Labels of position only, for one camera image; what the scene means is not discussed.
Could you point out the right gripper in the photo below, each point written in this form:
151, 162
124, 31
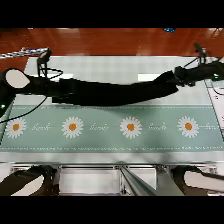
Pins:
185, 75

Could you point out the black garment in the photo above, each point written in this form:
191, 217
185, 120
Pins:
113, 93

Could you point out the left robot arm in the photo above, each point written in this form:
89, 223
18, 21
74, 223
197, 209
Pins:
20, 83

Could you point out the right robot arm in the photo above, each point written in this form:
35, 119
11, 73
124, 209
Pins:
210, 71

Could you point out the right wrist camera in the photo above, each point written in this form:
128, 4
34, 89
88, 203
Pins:
201, 51

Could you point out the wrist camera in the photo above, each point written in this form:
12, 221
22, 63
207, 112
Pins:
201, 51
42, 60

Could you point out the silver frame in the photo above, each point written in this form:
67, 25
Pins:
136, 186

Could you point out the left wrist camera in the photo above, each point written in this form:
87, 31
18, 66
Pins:
42, 60

